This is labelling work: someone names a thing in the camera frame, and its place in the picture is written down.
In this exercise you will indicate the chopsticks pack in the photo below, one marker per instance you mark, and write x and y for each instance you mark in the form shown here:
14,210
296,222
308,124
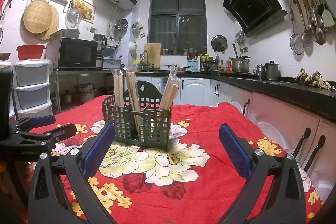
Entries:
171,89
132,89
118,86

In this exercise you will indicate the fruit picture poster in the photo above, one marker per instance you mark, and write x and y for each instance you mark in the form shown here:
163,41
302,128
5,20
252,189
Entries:
86,9

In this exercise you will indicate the hanging pot lid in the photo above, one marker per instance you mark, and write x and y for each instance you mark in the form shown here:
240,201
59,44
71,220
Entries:
219,43

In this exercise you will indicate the plastic drawer unit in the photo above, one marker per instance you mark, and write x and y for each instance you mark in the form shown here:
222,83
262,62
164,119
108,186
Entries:
33,87

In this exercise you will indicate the wooden cutting board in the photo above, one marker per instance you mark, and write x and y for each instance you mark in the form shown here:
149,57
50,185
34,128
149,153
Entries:
153,54

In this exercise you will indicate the dark window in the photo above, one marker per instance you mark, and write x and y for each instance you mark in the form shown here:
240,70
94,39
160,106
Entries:
178,24

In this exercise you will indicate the steel stockpot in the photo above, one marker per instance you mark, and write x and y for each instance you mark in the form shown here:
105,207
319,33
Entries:
240,64

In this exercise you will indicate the grey metal canister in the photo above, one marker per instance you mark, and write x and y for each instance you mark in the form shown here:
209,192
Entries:
271,70

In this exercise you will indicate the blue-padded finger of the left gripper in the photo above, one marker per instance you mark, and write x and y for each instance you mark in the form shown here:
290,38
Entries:
42,121

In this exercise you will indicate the black microwave oven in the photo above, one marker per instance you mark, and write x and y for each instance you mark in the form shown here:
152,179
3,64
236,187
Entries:
70,53

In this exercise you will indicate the hanging wire skimmer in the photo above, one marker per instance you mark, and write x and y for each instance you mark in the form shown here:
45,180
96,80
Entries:
295,41

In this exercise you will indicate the round bamboo tray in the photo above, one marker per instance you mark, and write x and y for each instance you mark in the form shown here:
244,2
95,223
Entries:
41,19

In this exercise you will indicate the black range hood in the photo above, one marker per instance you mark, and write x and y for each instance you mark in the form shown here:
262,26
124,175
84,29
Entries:
254,16

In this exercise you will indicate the steel kettle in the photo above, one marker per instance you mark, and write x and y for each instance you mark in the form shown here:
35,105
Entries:
259,72

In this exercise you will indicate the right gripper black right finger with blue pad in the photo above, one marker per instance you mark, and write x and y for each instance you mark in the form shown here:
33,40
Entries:
285,201

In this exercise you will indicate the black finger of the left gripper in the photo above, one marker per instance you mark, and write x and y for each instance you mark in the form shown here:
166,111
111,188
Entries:
51,137

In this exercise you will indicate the dark green utensil basket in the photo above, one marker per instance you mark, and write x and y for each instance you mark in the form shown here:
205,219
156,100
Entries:
147,128

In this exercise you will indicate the red plastic basin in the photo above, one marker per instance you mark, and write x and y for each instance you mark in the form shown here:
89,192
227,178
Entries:
27,52

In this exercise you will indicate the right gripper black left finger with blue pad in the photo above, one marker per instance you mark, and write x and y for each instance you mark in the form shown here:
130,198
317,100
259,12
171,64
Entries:
48,202

